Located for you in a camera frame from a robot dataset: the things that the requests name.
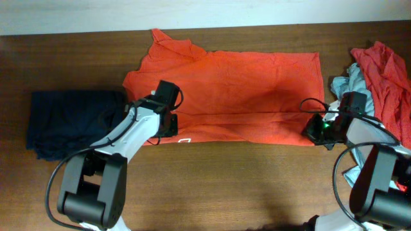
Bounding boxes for red mesh shirt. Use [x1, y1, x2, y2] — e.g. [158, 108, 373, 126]
[350, 40, 411, 193]

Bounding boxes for right black cable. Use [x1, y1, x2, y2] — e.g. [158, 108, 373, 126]
[299, 98, 402, 231]

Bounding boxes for left black cable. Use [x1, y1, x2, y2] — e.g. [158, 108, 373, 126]
[45, 88, 184, 231]

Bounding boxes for light blue grey shirt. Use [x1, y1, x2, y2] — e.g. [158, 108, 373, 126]
[330, 62, 399, 189]

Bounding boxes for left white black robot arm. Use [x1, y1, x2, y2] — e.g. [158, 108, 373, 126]
[55, 80, 184, 230]

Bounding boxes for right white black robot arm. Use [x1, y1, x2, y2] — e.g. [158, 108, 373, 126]
[300, 92, 410, 230]

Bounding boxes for black cable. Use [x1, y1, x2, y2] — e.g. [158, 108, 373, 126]
[299, 98, 402, 231]
[45, 88, 184, 231]

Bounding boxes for dark navy folded shirt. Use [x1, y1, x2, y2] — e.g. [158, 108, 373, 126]
[26, 90, 126, 161]

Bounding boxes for orange FRAM t-shirt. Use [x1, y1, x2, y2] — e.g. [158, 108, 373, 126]
[123, 29, 324, 146]

